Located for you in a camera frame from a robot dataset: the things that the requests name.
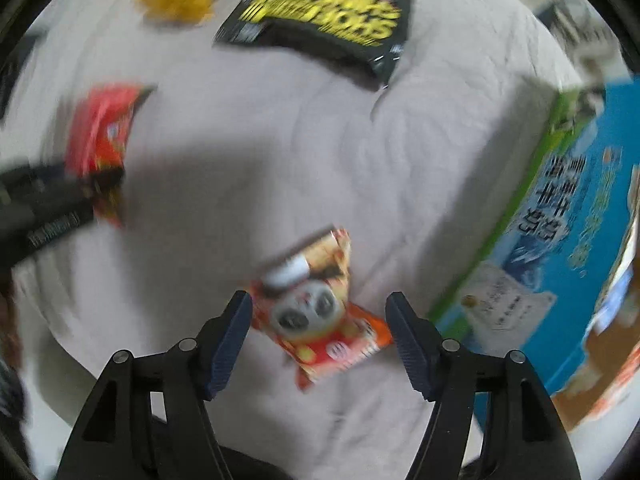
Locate light grey blanket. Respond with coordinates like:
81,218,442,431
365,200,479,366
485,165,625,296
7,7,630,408
0,0,608,480

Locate black yellow-print snack packet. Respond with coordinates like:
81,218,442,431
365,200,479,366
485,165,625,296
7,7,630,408
214,0,414,92

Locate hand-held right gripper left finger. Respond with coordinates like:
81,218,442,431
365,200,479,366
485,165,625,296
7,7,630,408
56,290,254,480

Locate red snack packet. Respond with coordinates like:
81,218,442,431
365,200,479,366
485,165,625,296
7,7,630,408
64,83,157,228

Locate orange panda snack packet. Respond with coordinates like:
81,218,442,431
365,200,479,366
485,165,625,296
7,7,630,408
248,227,394,392

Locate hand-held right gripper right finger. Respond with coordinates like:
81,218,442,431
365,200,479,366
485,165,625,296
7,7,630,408
385,291,583,480

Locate blue green cardboard box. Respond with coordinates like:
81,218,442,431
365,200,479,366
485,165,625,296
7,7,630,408
427,76,640,431

